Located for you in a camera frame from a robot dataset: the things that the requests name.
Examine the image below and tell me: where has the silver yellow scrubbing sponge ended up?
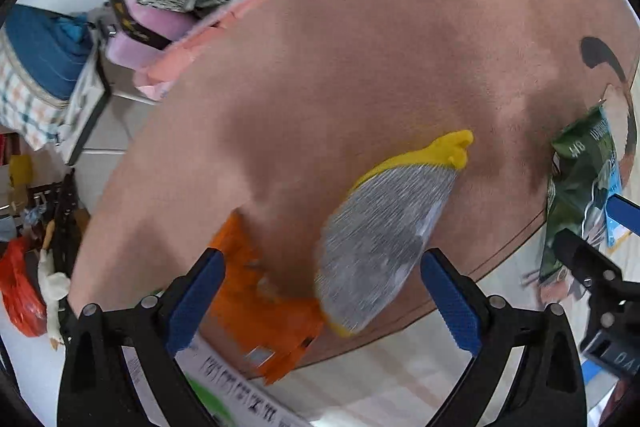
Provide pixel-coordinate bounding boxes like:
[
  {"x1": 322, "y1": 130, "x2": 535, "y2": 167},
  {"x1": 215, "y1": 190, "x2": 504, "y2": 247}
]
[{"x1": 314, "y1": 130, "x2": 474, "y2": 337}]

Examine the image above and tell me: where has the blue tube packet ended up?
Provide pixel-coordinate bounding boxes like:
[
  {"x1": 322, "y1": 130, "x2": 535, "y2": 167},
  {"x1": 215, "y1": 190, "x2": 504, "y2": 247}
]
[{"x1": 605, "y1": 204, "x2": 630, "y2": 251}]

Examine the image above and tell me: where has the green snack packet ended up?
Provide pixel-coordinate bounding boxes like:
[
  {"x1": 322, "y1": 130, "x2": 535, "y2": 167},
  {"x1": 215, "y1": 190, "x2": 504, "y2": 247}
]
[{"x1": 539, "y1": 105, "x2": 622, "y2": 284}]

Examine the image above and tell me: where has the white goose plush toy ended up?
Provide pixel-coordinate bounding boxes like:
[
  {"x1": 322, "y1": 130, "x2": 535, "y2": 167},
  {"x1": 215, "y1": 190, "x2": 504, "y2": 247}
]
[{"x1": 37, "y1": 221, "x2": 70, "y2": 351}]

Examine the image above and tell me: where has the orange plastic bag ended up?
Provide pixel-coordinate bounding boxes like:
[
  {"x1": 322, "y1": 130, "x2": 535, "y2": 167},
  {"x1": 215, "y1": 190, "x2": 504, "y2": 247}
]
[{"x1": 0, "y1": 236, "x2": 47, "y2": 337}]

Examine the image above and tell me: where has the open cardboard box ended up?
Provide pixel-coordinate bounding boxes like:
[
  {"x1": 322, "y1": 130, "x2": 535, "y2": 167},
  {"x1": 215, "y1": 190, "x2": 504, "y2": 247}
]
[{"x1": 119, "y1": 330, "x2": 312, "y2": 427}]

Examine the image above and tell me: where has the orange snack packet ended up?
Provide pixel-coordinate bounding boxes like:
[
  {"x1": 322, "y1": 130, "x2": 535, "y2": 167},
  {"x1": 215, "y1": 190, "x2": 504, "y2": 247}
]
[{"x1": 208, "y1": 210, "x2": 324, "y2": 385}]

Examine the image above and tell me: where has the plaid blue quilt bag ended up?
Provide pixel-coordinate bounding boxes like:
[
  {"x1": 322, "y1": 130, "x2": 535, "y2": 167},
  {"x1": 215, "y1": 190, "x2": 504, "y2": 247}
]
[{"x1": 1, "y1": 4, "x2": 94, "y2": 150}]

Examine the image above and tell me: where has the pink suitcase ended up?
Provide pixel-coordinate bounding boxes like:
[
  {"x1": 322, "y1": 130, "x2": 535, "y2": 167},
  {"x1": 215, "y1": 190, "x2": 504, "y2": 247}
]
[{"x1": 100, "y1": 0, "x2": 196, "y2": 70}]

